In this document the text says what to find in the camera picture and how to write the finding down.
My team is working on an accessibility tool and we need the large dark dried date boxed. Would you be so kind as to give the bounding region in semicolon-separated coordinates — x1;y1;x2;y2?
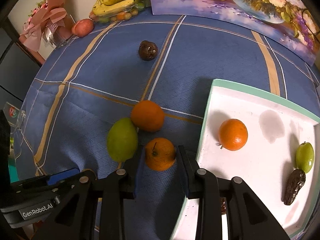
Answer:
283;169;306;205

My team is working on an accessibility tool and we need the blue plaid tablecloth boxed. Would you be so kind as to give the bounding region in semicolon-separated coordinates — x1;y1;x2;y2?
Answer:
13;7;320;240

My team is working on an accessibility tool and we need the red peach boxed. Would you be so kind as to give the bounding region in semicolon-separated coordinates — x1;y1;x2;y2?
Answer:
72;18;94;38

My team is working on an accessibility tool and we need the black charging cable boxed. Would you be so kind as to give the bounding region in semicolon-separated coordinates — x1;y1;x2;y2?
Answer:
301;7;320;46

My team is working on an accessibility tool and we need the flower still life painting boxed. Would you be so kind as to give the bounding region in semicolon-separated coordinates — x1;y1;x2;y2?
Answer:
151;0;319;64

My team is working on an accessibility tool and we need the clear plastic fruit container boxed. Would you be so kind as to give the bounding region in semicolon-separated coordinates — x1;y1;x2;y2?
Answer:
89;0;146;23

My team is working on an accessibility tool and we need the round dark dried fruit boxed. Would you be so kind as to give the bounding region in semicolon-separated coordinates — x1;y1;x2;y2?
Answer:
138;40;158;61

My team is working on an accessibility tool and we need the white tray with green rim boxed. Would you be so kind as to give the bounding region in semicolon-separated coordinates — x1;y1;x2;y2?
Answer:
172;78;320;240

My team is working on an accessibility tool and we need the small orange tangerine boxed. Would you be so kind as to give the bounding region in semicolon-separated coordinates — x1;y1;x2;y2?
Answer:
130;100;165;132

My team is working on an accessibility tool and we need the orange tangerine with stem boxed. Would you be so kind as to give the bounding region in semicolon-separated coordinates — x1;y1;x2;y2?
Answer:
144;138;176;171

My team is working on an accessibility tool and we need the yellow banana bunch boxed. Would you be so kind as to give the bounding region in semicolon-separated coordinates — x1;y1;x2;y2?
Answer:
92;0;138;17

